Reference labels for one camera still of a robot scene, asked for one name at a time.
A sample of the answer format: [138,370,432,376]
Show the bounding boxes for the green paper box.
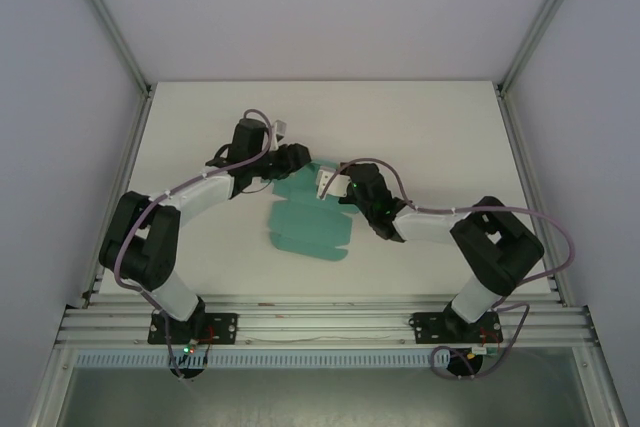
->
[266,159,355,264]

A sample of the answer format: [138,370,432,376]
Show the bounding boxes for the grey metal sheet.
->
[29,346,629,427]

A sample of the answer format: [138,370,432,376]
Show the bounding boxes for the aluminium rail beam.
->
[54,296,599,348]

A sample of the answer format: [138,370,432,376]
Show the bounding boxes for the aluminium left side rail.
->
[79,89,154,308]

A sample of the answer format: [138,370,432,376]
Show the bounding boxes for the aluminium rail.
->
[496,86,571,308]
[79,89,154,308]

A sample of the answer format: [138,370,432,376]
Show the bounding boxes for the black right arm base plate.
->
[410,310,501,346]

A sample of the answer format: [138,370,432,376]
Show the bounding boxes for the aluminium right side rail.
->
[496,86,571,308]

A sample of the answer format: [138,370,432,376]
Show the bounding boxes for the slotted grey cable duct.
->
[74,351,451,369]

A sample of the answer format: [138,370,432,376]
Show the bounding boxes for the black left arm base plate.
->
[147,311,239,346]

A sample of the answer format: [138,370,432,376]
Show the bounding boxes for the aluminium left frame post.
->
[62,0,153,96]

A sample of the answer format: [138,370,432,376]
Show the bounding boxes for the aluminium frame post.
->
[497,0,596,96]
[62,0,153,96]

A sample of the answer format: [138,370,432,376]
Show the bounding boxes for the black round cable grommet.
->
[171,364,205,381]
[446,346,485,379]

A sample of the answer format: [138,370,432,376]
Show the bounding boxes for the aluminium right frame post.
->
[497,0,596,96]

